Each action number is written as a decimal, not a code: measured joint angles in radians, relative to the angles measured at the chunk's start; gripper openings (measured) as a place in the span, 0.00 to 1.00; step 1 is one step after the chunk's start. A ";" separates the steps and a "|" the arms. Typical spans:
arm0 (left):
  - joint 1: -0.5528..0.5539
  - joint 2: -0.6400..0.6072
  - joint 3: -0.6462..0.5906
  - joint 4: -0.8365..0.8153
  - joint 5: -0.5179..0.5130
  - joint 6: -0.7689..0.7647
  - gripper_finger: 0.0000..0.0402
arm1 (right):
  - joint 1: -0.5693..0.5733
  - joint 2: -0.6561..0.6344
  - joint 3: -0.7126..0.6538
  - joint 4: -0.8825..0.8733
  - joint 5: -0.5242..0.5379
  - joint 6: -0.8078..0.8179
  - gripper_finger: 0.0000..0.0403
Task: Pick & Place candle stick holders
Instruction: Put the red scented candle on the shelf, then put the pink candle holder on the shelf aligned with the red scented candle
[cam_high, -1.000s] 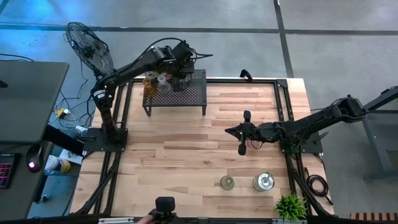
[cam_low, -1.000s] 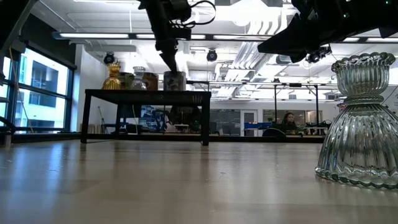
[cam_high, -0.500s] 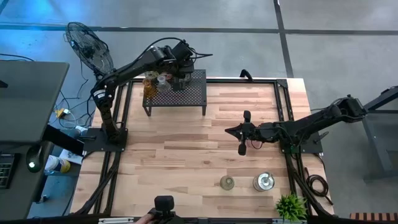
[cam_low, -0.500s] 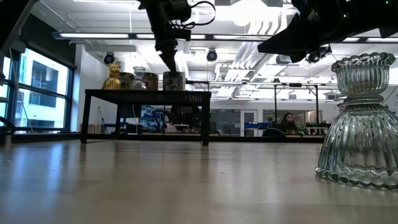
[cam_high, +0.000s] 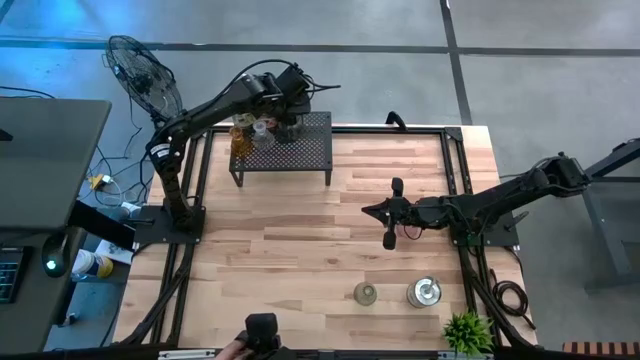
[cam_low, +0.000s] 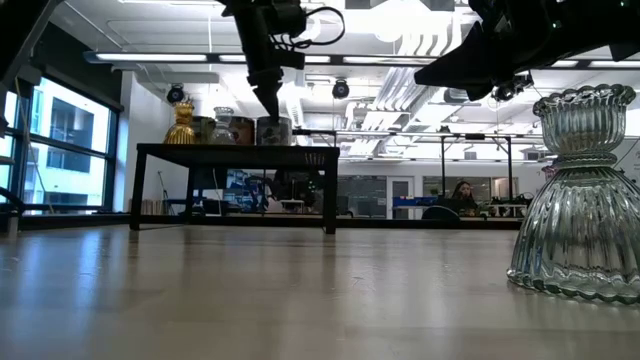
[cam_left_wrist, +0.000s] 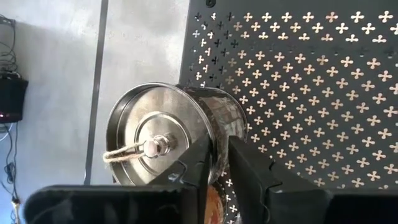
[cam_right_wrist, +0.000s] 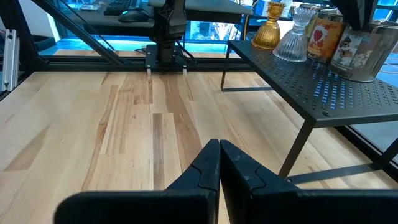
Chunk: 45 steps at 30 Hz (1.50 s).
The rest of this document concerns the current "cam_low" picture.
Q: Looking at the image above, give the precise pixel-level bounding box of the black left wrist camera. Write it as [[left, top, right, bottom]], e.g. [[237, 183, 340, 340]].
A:
[[272, 0, 307, 37]]

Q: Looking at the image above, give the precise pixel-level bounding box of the black perforated metal shelf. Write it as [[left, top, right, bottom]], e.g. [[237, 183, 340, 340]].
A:
[[128, 142, 342, 236]]

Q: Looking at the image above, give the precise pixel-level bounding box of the black office chair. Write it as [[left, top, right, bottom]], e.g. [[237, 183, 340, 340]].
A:
[[421, 205, 462, 222]]

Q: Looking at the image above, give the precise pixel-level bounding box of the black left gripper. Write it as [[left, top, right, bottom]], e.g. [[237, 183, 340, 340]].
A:
[[234, 0, 307, 122]]

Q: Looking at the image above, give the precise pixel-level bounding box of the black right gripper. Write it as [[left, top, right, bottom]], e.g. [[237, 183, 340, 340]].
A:
[[414, 0, 576, 102]]

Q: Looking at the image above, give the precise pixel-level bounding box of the silver candle tin purple label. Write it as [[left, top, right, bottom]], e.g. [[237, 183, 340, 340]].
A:
[[255, 115, 294, 147]]

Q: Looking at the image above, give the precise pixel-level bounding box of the silver candle tin orange label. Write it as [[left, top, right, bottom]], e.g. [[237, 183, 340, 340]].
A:
[[229, 116, 257, 146]]

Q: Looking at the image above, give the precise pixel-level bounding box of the amber glass candlestick holder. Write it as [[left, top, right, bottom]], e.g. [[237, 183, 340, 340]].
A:
[[163, 102, 197, 146]]

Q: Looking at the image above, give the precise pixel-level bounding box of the person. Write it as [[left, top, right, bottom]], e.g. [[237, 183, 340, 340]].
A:
[[451, 180, 480, 217]]

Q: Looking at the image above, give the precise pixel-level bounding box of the black metal rack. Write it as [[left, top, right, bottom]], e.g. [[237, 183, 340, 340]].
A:
[[438, 132, 515, 200]]

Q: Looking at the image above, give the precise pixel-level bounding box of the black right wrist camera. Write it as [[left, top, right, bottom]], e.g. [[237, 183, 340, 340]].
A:
[[492, 72, 535, 105]]

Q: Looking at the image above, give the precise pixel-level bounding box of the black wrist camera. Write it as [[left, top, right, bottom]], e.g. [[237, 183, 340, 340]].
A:
[[492, 72, 535, 105], [272, 0, 307, 37]]

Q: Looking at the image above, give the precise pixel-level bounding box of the clear glass candlestick holder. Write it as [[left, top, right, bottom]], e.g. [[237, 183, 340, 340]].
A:
[[209, 106, 237, 146]]

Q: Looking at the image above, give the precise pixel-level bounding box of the black left wrist camera cable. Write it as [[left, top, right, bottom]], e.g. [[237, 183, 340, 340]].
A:
[[294, 5, 347, 51]]

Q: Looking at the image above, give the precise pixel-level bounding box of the silver candle tin yellow label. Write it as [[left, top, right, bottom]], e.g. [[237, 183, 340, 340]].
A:
[[192, 115, 217, 145]]

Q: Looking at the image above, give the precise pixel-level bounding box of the long ceiling light strip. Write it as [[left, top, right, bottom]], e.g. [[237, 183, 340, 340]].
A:
[[83, 49, 436, 67]]

